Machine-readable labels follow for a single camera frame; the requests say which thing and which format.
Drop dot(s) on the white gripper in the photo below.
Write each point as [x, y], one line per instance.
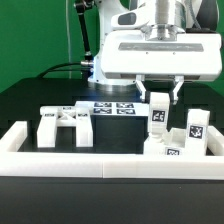
[192, 57]

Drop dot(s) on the white chair seat part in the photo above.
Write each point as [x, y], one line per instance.
[171, 143]

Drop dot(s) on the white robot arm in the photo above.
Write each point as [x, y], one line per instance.
[167, 19]

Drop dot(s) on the white marker base sheet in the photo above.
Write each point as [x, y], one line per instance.
[98, 108]

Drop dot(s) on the white chair back frame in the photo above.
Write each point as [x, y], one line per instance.
[55, 117]

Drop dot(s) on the white U-shaped boundary frame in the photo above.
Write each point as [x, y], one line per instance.
[13, 162]

